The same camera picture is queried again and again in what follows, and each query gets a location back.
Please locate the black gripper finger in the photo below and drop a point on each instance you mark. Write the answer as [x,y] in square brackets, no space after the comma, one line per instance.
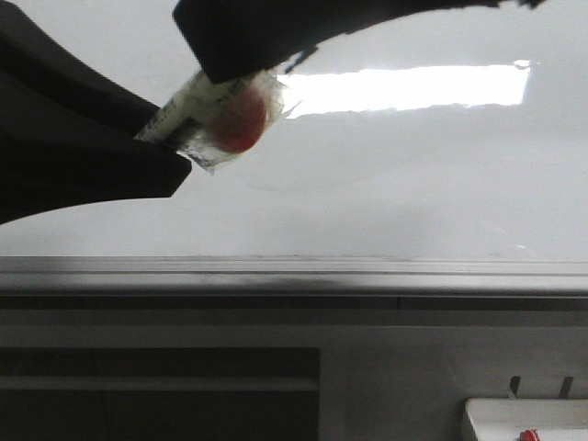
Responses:
[68,132]
[232,39]

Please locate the white black-tipped whiteboard marker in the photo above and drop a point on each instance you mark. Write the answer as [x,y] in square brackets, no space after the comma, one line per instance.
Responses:
[213,124]

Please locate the white marker tray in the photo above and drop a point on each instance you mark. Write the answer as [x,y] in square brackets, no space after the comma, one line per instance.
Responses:
[557,413]

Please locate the red capped marker in tray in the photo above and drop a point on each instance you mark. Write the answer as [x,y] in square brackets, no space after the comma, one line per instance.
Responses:
[529,435]

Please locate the white whiteboard with aluminium frame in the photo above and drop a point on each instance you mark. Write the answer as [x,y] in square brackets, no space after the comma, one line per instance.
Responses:
[437,161]

